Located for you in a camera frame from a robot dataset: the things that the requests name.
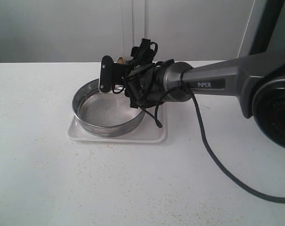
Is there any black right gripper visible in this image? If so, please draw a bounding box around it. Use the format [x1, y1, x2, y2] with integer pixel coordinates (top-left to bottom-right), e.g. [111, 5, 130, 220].
[98, 38, 163, 108]

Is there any stainless steel cup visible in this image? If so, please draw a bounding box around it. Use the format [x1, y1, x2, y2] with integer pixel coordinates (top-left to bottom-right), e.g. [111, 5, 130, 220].
[110, 56, 128, 94]

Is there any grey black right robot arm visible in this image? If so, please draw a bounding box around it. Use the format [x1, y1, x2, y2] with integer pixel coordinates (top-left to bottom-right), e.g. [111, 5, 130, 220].
[98, 39, 285, 148]

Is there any round steel mesh sieve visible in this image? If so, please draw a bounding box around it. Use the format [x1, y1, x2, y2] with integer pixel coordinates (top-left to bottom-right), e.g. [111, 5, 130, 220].
[72, 79, 145, 137]

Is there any white rectangular plastic tray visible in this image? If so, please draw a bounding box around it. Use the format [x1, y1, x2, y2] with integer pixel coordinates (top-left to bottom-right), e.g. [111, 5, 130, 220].
[67, 105, 167, 144]

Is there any white cabinet with doors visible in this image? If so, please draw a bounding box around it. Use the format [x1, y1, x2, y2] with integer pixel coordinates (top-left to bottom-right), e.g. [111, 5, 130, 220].
[0, 0, 266, 63]

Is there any dark vertical post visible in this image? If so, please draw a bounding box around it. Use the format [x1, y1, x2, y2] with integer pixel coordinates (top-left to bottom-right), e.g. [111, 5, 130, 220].
[248, 0, 285, 55]

